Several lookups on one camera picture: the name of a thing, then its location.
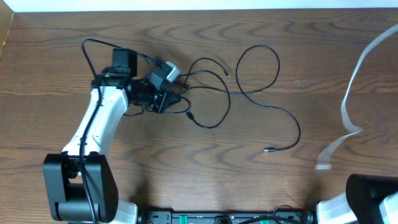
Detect black USB cable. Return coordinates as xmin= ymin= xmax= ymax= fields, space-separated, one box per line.
xmin=180 ymin=45 xmax=302 ymax=153
xmin=161 ymin=57 xmax=231 ymax=129

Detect white USB cable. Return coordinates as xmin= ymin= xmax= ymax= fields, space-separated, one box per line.
xmin=314 ymin=24 xmax=398 ymax=170

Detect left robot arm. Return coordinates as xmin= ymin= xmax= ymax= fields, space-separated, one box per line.
xmin=43 ymin=48 xmax=181 ymax=223

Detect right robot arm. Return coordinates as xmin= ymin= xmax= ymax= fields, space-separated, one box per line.
xmin=316 ymin=174 xmax=397 ymax=224

